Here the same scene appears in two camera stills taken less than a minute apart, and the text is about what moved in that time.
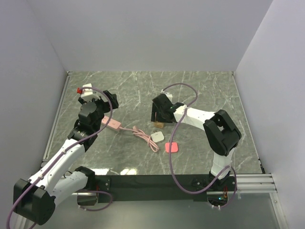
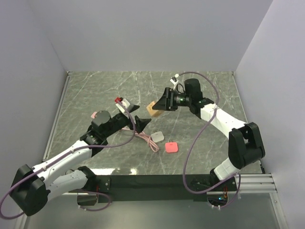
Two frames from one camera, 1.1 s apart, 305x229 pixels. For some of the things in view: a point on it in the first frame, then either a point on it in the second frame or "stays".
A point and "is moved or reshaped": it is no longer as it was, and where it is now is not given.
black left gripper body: [103, 107] -> [118, 122]
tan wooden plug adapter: [159, 125] is moved or reshaped
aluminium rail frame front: [255, 183] stays
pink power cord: [140, 132] stays
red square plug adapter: [174, 148] stays
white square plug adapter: [157, 136] stays
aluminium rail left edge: [68, 74] stays
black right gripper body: [159, 117] -> [180, 100]
